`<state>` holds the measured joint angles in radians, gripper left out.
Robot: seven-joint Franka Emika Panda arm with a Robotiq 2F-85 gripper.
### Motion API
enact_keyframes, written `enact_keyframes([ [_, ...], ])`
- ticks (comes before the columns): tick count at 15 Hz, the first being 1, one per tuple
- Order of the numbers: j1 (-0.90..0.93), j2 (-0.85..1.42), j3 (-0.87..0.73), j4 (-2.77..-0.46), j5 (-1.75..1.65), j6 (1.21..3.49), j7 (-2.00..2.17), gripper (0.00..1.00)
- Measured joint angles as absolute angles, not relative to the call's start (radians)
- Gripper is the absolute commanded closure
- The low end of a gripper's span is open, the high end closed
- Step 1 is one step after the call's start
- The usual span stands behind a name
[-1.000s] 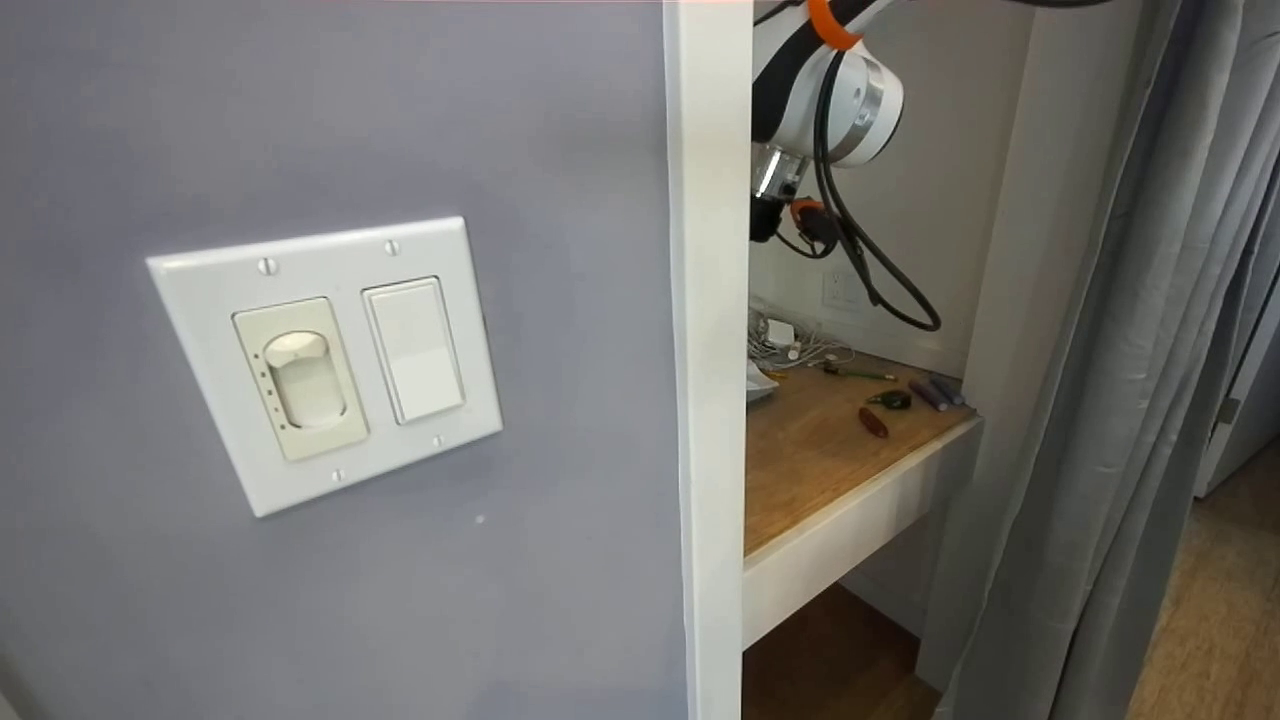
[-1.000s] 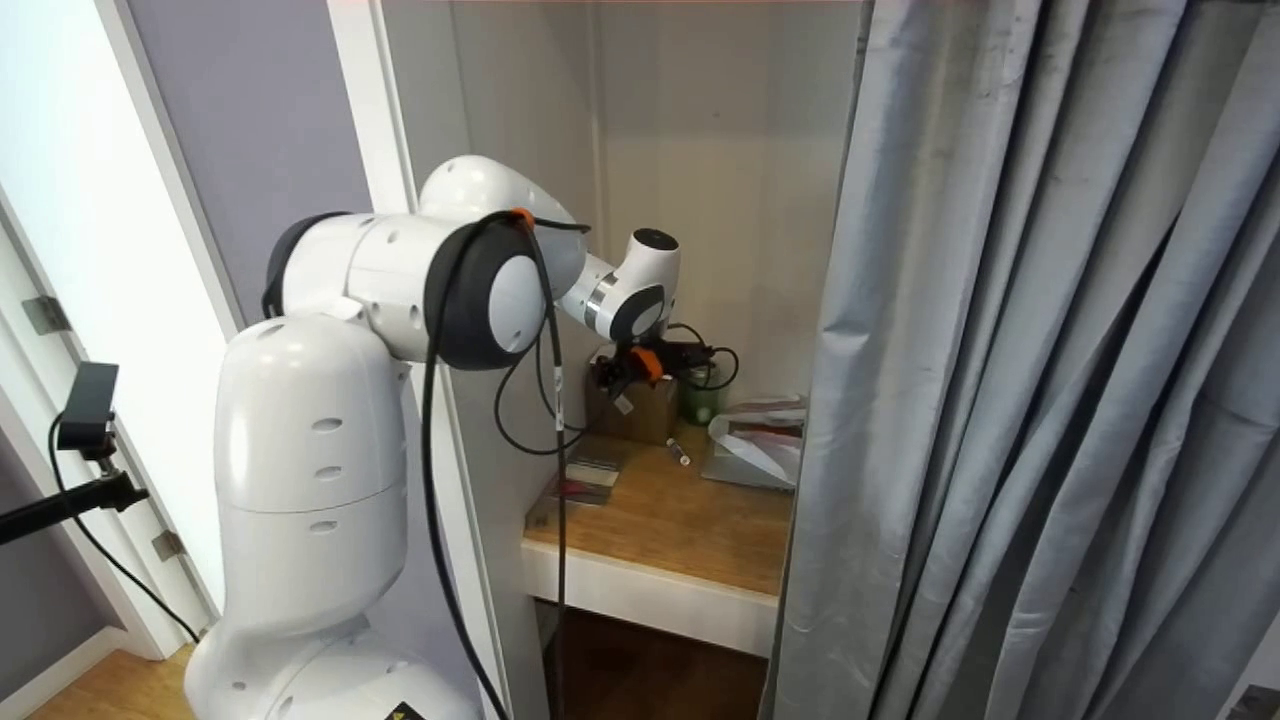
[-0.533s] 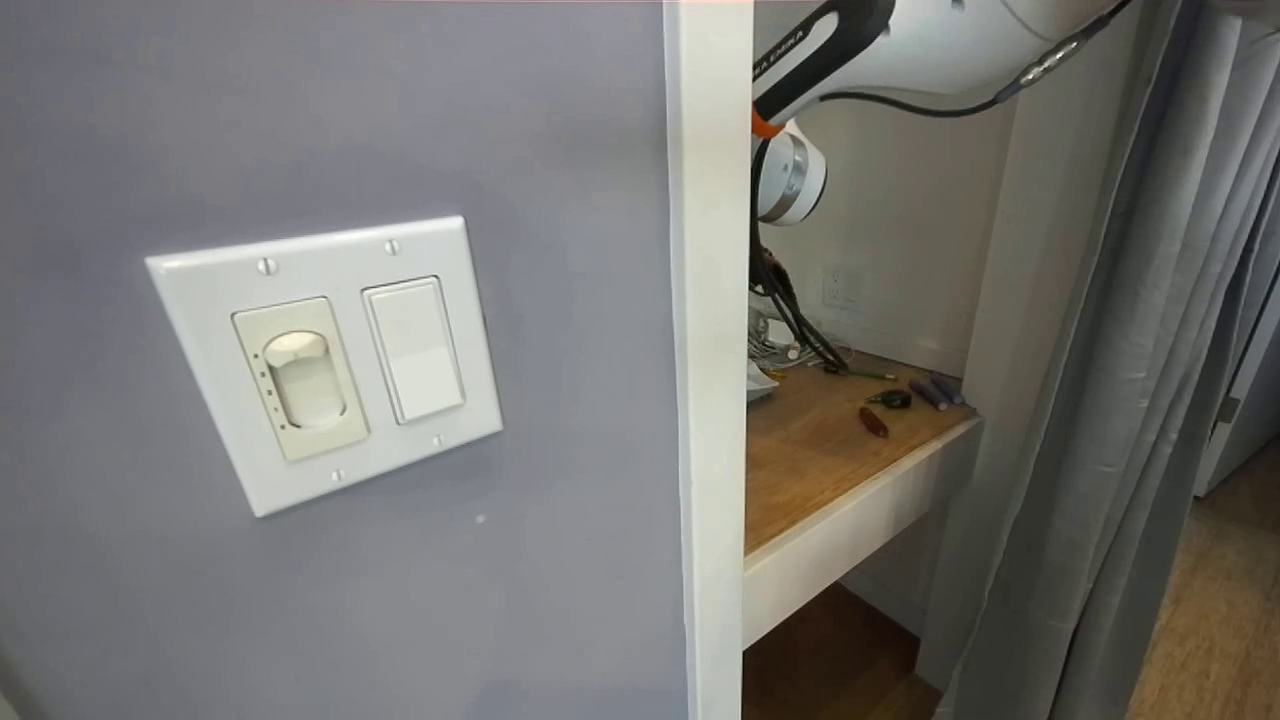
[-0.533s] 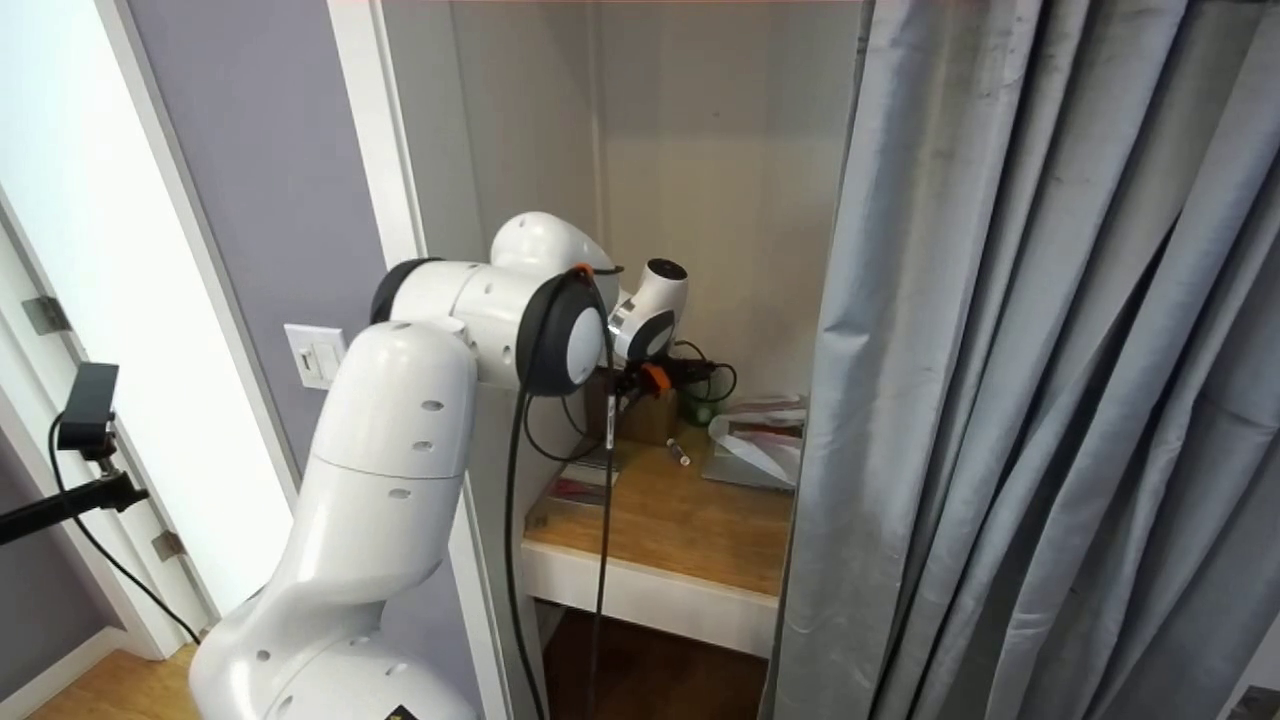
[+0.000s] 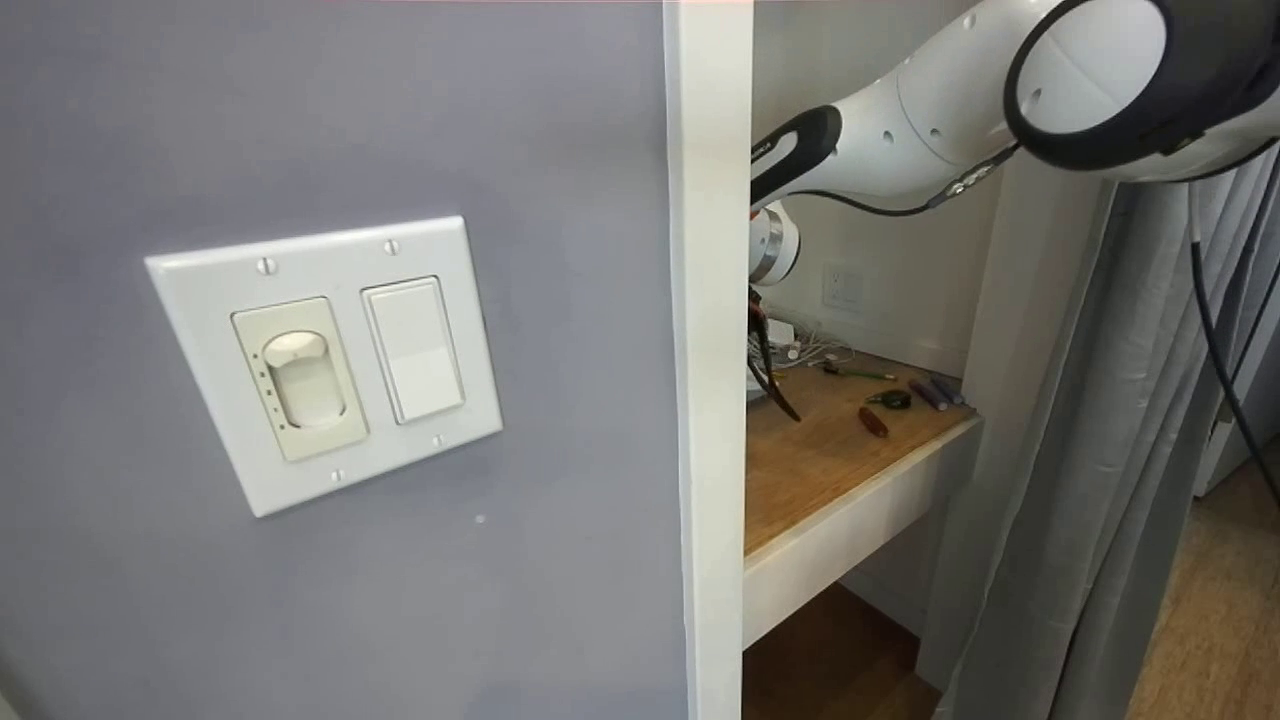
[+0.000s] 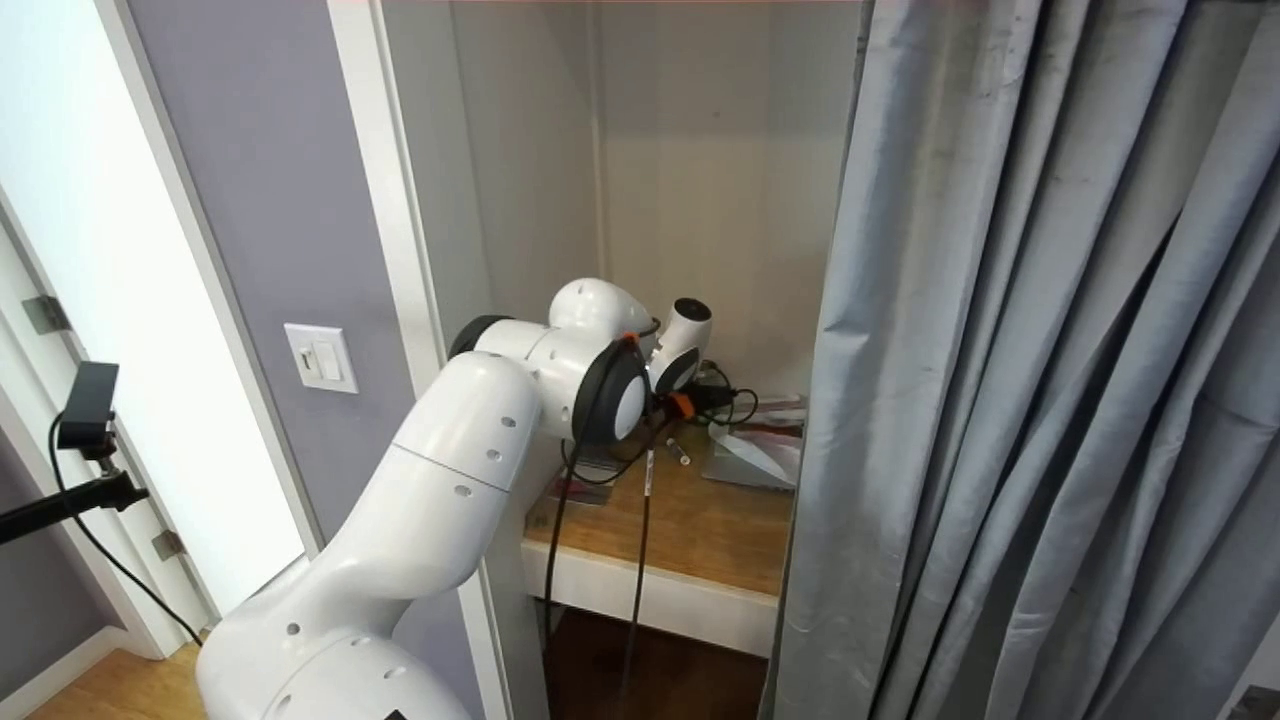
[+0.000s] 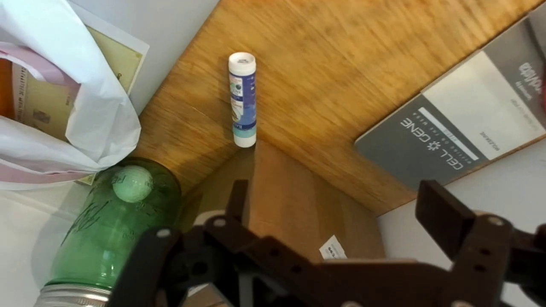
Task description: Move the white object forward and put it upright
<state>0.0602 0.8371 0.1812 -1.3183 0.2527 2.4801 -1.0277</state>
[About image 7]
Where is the white plastic bag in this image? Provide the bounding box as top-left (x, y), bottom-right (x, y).
top-left (0, 0), bottom-right (144, 189)

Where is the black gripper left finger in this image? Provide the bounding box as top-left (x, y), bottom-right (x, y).
top-left (105, 177), bottom-right (270, 307)

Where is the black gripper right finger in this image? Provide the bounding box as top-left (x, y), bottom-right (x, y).
top-left (415, 179), bottom-right (546, 307)

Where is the grey and white book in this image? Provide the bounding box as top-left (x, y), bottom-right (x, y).
top-left (354, 2), bottom-right (546, 193)

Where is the green glass bottle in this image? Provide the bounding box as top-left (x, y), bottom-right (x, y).
top-left (33, 157), bottom-right (185, 307)

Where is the tan box in bag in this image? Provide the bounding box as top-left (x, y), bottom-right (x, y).
top-left (0, 56), bottom-right (82, 142)

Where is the small white paper tag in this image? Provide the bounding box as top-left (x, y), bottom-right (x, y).
top-left (318, 234), bottom-right (349, 263)

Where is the white paper with yellow print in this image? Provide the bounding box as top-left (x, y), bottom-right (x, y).
top-left (84, 5), bottom-right (151, 95)

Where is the wooden shelf with white edge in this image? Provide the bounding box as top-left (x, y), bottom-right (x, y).
top-left (135, 0), bottom-right (546, 263)

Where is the white tube with blue label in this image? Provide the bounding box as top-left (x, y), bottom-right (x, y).
top-left (227, 49), bottom-right (262, 150)

